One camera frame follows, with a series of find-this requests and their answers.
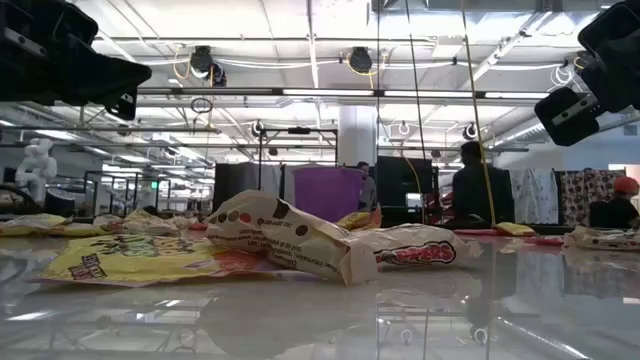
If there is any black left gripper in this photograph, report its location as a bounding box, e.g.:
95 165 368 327
0 0 153 107

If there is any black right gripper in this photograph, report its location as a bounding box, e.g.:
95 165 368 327
577 0 640 114

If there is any small candy bags mid-left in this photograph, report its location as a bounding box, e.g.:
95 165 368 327
122 208 183 238

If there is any yellow Sour Patch Kids packet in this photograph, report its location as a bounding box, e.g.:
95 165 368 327
335 211 373 232
49 214 126 239
0 213 74 238
494 221 538 238
37 233 284 289

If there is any small purple plastic bucket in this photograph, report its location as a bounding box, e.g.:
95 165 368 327
292 166 367 224

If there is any dotted patterned cloth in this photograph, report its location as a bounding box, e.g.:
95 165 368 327
558 168 627 230

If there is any person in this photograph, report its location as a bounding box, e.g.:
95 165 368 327
355 160 380 212
451 140 516 227
588 175 640 230

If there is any white printed cloth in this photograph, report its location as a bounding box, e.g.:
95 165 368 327
508 167 560 226

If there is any black curtain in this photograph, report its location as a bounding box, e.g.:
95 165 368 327
213 161 261 214

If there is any long ceiling light bar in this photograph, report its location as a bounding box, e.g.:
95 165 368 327
135 86 551 100

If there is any large black panel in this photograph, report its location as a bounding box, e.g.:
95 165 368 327
375 155 440 225

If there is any white round column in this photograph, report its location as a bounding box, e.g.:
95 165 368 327
338 104 378 169

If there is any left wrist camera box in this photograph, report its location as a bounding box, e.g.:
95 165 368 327
103 88 139 122

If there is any black ceiling cable reel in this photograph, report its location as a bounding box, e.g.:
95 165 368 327
347 45 374 76
188 44 229 88

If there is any silver ventilation duct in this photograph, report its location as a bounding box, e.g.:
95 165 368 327
492 117 547 151

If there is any yellow cable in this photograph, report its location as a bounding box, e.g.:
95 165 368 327
458 0 498 227

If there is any black rig frame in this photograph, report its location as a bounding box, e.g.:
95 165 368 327
256 126 340 194

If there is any thin black cable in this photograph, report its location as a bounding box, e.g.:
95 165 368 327
403 0 428 224

